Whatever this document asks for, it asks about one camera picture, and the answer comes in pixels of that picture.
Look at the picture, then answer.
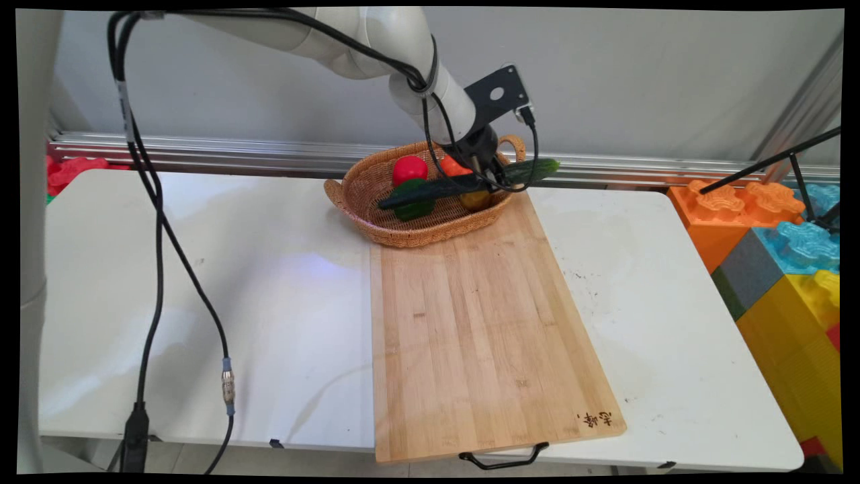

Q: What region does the blue giant building block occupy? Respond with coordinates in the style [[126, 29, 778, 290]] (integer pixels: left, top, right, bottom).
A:
[[752, 183, 841, 276]]

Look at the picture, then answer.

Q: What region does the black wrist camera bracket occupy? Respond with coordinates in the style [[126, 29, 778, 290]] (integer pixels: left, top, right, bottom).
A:
[[463, 64, 537, 130]]

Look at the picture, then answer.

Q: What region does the long dark green cucumber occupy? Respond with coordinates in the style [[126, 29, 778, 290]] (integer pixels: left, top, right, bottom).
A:
[[378, 158, 562, 211]]

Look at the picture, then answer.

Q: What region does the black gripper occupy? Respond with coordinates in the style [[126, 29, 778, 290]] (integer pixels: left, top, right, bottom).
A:
[[456, 124, 509, 193]]

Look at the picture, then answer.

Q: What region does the aluminium rail behind table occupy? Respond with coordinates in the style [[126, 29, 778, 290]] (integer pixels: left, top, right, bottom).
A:
[[47, 130, 841, 190]]

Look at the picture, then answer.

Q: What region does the black cutting board handle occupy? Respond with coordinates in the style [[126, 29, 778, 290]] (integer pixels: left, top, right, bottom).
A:
[[459, 442, 550, 471]]

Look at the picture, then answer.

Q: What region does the black tripod stand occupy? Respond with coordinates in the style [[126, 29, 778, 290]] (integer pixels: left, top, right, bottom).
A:
[[699, 126, 843, 233]]

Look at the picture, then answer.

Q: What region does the woven wicker basket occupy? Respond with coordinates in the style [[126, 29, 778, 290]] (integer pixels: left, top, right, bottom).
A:
[[324, 134, 527, 249]]

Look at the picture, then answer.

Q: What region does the green toy bell pepper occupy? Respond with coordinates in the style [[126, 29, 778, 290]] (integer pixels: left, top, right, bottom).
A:
[[388, 178, 437, 223]]

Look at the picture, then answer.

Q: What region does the thick black cable with plug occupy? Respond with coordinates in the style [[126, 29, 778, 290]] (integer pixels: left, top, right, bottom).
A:
[[107, 10, 166, 473]]

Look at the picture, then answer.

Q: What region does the orange giant building block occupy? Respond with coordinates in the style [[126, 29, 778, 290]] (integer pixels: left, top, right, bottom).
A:
[[667, 179, 806, 274]]

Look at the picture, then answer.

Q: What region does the slanted aluminium frame post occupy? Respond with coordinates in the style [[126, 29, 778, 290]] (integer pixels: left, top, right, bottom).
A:
[[748, 30, 845, 184]]

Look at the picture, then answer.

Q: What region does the wooden cutting board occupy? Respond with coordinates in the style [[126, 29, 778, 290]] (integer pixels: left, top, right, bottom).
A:
[[369, 190, 628, 465]]

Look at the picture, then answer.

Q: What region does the red giant building block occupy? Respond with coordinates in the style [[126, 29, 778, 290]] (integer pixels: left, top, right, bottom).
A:
[[46, 155, 130, 197]]

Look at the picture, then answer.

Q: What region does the black cable with metal connector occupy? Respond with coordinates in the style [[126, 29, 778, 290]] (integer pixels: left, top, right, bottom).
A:
[[114, 12, 237, 475]]

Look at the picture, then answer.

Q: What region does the grey giant building block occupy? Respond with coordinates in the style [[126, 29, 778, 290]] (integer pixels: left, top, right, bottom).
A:
[[711, 229, 785, 321]]

